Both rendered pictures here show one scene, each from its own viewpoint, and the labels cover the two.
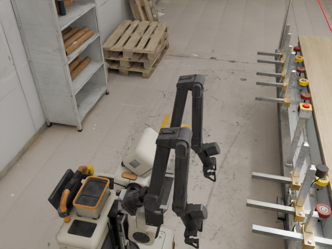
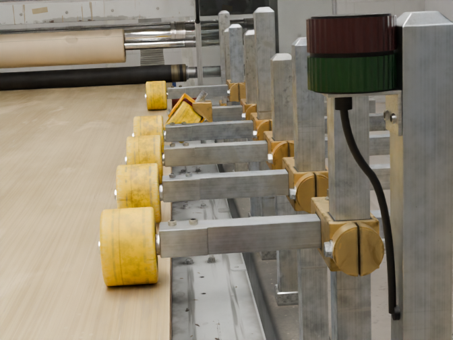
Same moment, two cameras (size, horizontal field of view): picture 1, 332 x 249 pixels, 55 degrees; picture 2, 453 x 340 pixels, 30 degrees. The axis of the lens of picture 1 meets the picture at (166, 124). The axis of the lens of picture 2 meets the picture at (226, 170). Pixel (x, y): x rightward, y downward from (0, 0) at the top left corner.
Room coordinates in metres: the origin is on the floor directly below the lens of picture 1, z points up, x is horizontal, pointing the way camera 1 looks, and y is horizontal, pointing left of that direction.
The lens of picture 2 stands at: (1.72, -1.07, 1.19)
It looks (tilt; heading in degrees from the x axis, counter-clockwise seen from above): 11 degrees down; 163
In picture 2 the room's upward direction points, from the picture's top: 3 degrees counter-clockwise
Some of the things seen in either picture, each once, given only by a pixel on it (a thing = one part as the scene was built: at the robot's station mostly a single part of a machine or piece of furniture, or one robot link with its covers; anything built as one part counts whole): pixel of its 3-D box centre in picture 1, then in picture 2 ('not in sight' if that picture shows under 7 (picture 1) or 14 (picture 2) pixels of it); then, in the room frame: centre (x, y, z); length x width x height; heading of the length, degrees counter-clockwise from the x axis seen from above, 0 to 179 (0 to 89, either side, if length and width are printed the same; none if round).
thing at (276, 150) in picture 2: not in sight; (283, 151); (0.46, -0.58, 0.95); 0.14 x 0.06 x 0.05; 166
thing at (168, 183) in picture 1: (157, 194); not in sight; (1.19, 0.05, 0.99); 0.28 x 0.16 x 0.22; 167
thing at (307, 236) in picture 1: (307, 236); (344, 233); (0.95, -0.70, 0.95); 0.14 x 0.06 x 0.05; 166
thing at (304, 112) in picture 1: (304, 111); not in sight; (1.71, -0.90, 1.18); 0.07 x 0.07 x 0.08; 76
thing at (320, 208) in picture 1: (320, 215); not in sight; (1.14, -0.88, 0.85); 0.08 x 0.08 x 0.11
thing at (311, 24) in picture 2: (322, 169); (351, 34); (1.20, -0.82, 1.16); 0.06 x 0.06 x 0.02
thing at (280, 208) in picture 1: (284, 209); not in sight; (1.19, -0.68, 0.84); 0.43 x 0.03 x 0.04; 76
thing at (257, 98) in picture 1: (280, 101); not in sight; (2.40, -1.02, 0.81); 0.43 x 0.03 x 0.04; 76
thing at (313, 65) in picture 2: (320, 172); (351, 71); (1.20, -0.82, 1.14); 0.06 x 0.06 x 0.02
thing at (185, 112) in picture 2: not in sight; (182, 122); (-0.08, -0.61, 0.93); 0.09 x 0.08 x 0.09; 76
